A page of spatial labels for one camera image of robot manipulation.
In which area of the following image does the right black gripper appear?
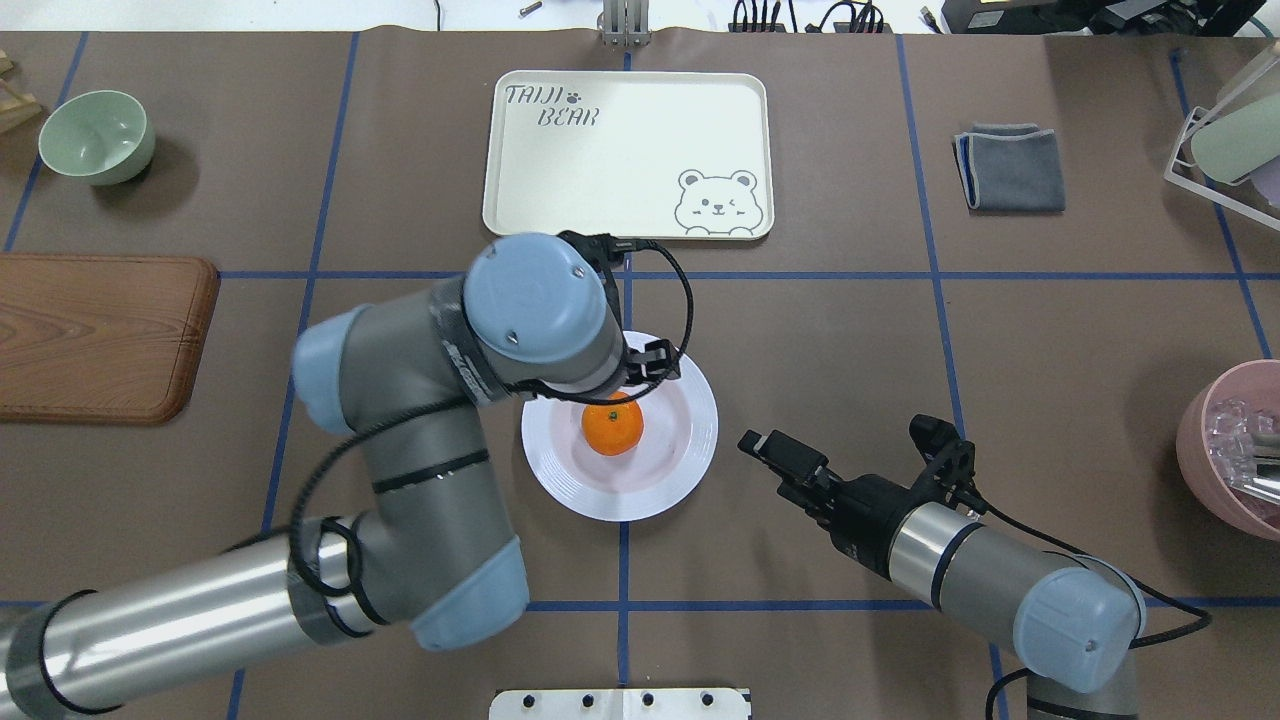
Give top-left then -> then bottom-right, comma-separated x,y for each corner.
739,430 -> 913,580

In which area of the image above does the white round plate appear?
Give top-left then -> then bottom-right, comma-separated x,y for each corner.
521,357 -> 719,521

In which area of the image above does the orange fruit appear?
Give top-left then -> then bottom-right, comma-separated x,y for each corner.
579,391 -> 645,457

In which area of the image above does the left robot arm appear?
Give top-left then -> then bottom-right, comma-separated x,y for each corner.
3,231 -> 636,719

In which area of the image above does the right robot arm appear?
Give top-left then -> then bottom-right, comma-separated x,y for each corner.
739,415 -> 1147,719

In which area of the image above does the cream bear tray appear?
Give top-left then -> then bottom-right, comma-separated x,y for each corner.
483,69 -> 776,241

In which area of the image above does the grey folded cloth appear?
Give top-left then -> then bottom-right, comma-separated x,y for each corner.
954,123 -> 1068,213

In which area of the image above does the pink bowl with ice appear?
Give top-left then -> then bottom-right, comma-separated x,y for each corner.
1176,359 -> 1279,542

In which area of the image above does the metal scoop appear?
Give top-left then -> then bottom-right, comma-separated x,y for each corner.
1226,455 -> 1279,505

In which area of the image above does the white cup rack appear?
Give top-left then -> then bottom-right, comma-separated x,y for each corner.
1164,40 -> 1279,229

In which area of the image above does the green cup on rack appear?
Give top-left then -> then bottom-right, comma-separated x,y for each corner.
1190,94 -> 1279,183

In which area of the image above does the wooden cutting board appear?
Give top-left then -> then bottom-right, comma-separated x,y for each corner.
1,252 -> 220,427

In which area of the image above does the green ceramic bowl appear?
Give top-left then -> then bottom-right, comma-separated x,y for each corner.
38,90 -> 157,186

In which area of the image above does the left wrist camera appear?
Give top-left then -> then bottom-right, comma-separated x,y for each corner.
623,340 -> 684,387

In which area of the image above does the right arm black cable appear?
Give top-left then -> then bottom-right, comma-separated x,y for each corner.
960,480 -> 1213,720

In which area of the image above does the aluminium frame post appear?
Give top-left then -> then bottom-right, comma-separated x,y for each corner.
596,0 -> 652,50

